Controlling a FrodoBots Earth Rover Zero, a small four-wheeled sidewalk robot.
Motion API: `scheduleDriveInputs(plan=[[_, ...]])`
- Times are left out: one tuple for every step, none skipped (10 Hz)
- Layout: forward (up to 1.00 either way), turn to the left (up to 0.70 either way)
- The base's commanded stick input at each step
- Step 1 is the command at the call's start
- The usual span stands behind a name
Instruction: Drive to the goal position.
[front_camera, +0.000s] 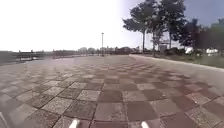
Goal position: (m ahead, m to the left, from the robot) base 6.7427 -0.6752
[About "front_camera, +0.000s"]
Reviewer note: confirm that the red and grey checkered pavement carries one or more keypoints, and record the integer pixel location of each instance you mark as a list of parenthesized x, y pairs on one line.
[(110, 86)]

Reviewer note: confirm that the lamp pole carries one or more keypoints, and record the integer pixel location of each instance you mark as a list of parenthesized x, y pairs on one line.
[(102, 43)]

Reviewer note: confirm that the row of distant buildings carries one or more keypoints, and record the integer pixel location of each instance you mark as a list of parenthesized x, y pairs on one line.
[(84, 50)]

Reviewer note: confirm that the row of trees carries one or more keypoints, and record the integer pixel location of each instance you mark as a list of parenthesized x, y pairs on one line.
[(146, 16)]

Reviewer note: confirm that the pale kerb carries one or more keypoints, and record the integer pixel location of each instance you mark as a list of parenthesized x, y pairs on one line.
[(173, 62)]

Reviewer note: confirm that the robot's own part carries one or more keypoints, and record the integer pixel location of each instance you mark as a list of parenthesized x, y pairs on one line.
[(144, 125), (72, 124)]

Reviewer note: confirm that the distant railing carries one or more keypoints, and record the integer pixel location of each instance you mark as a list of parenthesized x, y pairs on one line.
[(33, 55)]

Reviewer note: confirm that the grass strip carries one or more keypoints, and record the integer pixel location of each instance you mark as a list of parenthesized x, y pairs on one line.
[(203, 60)]

